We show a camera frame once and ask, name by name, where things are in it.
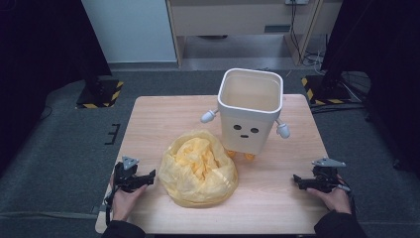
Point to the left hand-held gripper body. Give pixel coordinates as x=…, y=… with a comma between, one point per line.
x=127, y=175

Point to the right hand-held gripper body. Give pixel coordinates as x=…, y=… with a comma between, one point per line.
x=325, y=180

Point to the yellow plastic bag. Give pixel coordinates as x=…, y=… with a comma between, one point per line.
x=198, y=172

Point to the white trash bin with face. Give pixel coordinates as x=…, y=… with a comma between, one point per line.
x=247, y=132

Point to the person's left hand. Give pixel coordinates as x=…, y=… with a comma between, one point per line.
x=124, y=203

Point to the person's right hand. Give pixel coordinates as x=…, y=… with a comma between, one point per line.
x=335, y=201

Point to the black stand with striped base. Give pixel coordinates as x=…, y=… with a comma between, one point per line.
x=325, y=91
x=99, y=94

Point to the black curtain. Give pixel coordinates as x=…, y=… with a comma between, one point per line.
x=39, y=49
x=389, y=66

